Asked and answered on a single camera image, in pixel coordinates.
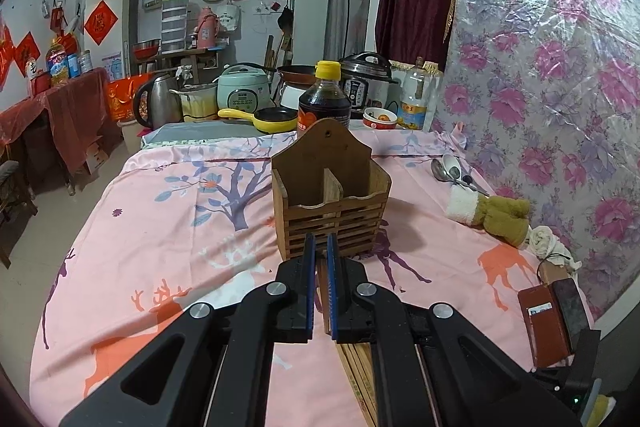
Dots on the red frying pan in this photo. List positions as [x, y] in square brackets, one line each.
[297, 74]

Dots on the white cooking pot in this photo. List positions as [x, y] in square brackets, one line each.
[291, 98]

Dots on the grey blue cloth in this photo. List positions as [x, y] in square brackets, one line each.
[190, 134]

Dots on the black phone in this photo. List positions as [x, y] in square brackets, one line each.
[570, 312]

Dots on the olive and white towel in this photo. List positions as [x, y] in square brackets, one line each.
[495, 212]

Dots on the cream enamel pot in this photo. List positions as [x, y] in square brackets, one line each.
[197, 106]

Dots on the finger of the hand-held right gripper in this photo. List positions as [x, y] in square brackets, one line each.
[587, 357]

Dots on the bundle of wooden chopsticks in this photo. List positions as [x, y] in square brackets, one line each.
[356, 387]

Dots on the brown leather wallet case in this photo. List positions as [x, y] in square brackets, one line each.
[542, 332]

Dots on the wooden utensil holder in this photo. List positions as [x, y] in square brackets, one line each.
[325, 187]

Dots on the small cardboard box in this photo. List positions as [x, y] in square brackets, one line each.
[557, 274]

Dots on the stacked container green lid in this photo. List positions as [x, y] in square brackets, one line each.
[175, 19]

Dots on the shiny metal spoon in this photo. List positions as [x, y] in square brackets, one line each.
[453, 166]

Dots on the floral plastic sheet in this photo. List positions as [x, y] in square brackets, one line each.
[540, 82]

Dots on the grey metal spoon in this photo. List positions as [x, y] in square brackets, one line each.
[441, 170]

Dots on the red white bowl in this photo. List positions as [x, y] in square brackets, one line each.
[380, 119]

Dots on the wooden chair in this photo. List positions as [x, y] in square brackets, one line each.
[15, 192]

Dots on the yellow frying pan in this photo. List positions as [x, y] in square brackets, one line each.
[275, 120]

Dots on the red paper wall decoration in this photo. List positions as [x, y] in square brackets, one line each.
[26, 52]

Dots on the red gift bag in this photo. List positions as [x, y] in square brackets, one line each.
[122, 99]

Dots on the white refrigerator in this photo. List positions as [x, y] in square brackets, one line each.
[112, 57]

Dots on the soy sauce bottle yellow cap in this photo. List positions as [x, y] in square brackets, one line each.
[324, 104]

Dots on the white card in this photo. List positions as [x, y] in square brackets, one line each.
[542, 308]

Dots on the pink thermos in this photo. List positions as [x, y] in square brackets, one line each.
[205, 27]

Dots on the clear cooking oil bottle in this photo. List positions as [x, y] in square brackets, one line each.
[415, 99]

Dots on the pink printed tablecloth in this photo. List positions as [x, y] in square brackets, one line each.
[200, 232]

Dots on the side table with red cloth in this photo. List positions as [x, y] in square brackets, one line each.
[55, 117]

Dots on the silver black pressure cooker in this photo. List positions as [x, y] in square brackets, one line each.
[367, 82]

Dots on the red diamond paper decoration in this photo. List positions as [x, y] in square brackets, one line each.
[100, 22]

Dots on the cream knitted cloth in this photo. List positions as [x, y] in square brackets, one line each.
[547, 243]

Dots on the green rice cooker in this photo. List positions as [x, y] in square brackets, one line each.
[242, 89]

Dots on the cardboard box on floor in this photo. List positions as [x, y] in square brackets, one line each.
[95, 157]

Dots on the white tote bag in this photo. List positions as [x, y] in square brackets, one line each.
[230, 19]

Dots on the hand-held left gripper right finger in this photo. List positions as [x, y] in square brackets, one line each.
[334, 297]

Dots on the large yellow oil bottle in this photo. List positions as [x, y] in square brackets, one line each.
[59, 64]

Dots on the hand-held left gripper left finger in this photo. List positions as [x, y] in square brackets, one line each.
[310, 287]

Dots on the steel electric kettle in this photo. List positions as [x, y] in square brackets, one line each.
[160, 102]

